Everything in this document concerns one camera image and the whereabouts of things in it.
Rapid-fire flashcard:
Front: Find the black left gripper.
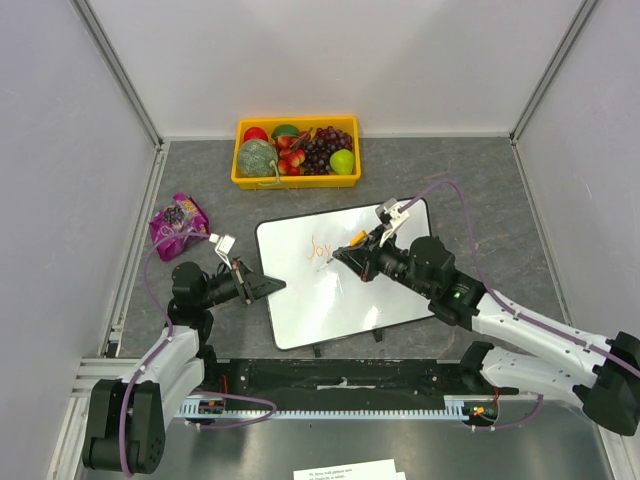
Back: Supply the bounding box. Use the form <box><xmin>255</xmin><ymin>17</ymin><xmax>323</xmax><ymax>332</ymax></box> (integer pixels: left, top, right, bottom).
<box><xmin>198</xmin><ymin>257</ymin><xmax>285</xmax><ymax>309</ymax></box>

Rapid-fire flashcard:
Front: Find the white marker pen orange tip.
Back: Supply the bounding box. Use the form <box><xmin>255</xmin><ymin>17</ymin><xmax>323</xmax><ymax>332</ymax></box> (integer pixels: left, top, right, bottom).
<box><xmin>319</xmin><ymin>230</ymin><xmax>368</xmax><ymax>270</ymax></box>

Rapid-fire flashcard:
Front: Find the white whiteboard black frame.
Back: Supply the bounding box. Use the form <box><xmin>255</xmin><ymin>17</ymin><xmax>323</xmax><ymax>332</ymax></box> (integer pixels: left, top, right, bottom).
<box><xmin>255</xmin><ymin>204</ymin><xmax>431</xmax><ymax>350</ymax></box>

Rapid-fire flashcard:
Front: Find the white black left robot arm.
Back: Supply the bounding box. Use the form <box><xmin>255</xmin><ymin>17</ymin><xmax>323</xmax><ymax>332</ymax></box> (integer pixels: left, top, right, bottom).
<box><xmin>82</xmin><ymin>258</ymin><xmax>286</xmax><ymax>477</ymax></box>

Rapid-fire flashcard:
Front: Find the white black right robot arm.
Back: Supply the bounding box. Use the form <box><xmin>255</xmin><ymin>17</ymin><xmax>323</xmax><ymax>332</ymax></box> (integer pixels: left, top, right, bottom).
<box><xmin>332</xmin><ymin>229</ymin><xmax>639</xmax><ymax>436</ymax></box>

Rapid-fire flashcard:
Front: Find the green pear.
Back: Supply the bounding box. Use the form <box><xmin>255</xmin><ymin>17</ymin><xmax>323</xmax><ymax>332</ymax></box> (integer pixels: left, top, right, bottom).
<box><xmin>329</xmin><ymin>149</ymin><xmax>355</xmax><ymax>175</ymax></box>

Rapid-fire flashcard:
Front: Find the purple snack bag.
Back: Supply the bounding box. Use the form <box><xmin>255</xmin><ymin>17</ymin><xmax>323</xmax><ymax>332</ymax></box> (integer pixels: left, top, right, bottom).
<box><xmin>149</xmin><ymin>192</ymin><xmax>210</xmax><ymax>262</ymax></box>

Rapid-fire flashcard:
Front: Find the dark red grape bunch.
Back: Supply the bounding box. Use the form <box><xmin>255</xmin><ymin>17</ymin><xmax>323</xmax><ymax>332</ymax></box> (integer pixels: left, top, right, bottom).
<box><xmin>302</xmin><ymin>126</ymin><xmax>354</xmax><ymax>176</ymax></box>

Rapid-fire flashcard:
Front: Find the red lychee cluster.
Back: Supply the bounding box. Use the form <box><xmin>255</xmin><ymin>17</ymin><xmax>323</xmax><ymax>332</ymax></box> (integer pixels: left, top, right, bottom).
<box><xmin>274</xmin><ymin>136</ymin><xmax>306</xmax><ymax>176</ymax></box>

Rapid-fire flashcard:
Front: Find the green striped melon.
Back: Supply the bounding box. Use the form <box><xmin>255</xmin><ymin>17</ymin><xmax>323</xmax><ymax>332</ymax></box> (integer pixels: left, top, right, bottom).
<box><xmin>237</xmin><ymin>139</ymin><xmax>278</xmax><ymax>177</ymax></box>

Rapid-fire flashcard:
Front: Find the yellow plastic fruit tray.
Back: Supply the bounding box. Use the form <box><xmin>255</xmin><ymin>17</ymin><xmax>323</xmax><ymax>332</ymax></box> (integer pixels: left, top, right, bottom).
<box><xmin>231</xmin><ymin>115</ymin><xmax>362</xmax><ymax>190</ymax></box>

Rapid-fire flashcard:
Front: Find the green red mango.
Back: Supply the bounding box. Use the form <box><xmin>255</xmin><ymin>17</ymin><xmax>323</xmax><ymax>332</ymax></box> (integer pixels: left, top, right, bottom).
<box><xmin>271</xmin><ymin>124</ymin><xmax>300</xmax><ymax>140</ymax></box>

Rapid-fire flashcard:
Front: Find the red apple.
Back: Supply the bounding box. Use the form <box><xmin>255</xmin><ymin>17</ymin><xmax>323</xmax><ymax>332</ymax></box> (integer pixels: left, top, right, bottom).
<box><xmin>243</xmin><ymin>126</ymin><xmax>269</xmax><ymax>142</ymax></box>

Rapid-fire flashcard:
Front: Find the white paper sheet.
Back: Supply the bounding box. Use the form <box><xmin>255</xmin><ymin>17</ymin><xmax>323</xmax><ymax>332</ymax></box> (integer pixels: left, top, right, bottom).
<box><xmin>293</xmin><ymin>459</ymin><xmax>406</xmax><ymax>480</ymax></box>

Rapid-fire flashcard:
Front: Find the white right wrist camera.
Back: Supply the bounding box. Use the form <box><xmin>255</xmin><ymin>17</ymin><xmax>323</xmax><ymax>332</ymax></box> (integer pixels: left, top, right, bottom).
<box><xmin>375</xmin><ymin>198</ymin><xmax>409</xmax><ymax>247</ymax></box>

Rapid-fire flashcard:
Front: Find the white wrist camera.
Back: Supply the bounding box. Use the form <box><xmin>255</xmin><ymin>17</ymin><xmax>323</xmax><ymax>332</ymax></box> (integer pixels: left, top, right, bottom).
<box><xmin>208</xmin><ymin>233</ymin><xmax>236</xmax><ymax>269</ymax></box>
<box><xmin>375</xmin><ymin>198</ymin><xmax>409</xmax><ymax>247</ymax></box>

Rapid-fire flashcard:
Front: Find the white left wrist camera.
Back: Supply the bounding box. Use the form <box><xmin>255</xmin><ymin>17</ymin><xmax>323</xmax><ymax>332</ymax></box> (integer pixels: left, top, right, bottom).
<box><xmin>208</xmin><ymin>233</ymin><xmax>236</xmax><ymax>269</ymax></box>

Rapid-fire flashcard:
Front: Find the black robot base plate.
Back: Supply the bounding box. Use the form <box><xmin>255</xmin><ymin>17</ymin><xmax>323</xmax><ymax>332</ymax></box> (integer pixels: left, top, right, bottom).
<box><xmin>198</xmin><ymin>359</ymin><xmax>519</xmax><ymax>412</ymax></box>

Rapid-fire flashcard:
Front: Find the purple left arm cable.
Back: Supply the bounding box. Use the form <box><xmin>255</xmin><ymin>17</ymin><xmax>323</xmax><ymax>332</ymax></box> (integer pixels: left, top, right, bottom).
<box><xmin>119</xmin><ymin>227</ymin><xmax>277</xmax><ymax>475</ymax></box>

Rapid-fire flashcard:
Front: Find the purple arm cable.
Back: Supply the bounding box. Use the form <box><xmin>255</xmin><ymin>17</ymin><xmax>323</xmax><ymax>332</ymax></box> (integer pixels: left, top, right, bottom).
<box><xmin>399</xmin><ymin>179</ymin><xmax>640</xmax><ymax>434</ymax></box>
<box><xmin>119</xmin><ymin>227</ymin><xmax>277</xmax><ymax>475</ymax></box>

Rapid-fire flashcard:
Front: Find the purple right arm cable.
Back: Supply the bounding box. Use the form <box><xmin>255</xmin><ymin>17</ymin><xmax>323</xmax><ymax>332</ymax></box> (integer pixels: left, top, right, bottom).
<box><xmin>399</xmin><ymin>179</ymin><xmax>640</xmax><ymax>434</ymax></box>

